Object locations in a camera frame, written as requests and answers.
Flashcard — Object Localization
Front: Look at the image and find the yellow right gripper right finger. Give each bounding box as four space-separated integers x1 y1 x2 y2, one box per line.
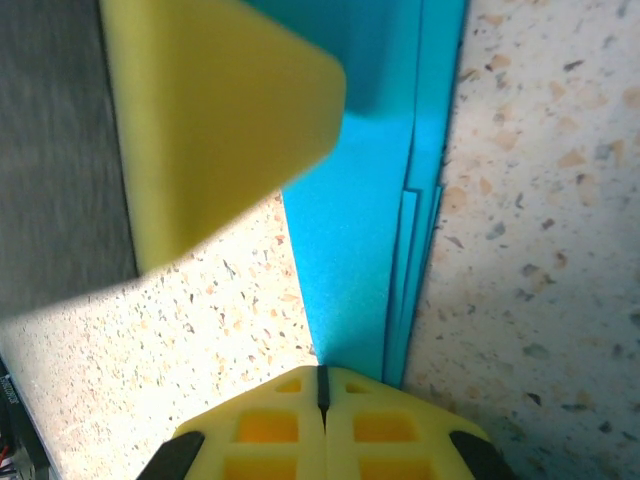
324 367 520 480

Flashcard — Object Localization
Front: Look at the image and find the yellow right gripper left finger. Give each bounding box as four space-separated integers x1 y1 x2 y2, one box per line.
135 365 326 480

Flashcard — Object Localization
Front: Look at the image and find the blue cloth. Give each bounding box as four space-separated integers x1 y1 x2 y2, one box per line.
243 0 472 390

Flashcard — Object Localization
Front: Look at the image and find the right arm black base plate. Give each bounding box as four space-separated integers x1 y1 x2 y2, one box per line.
0 349 54 480

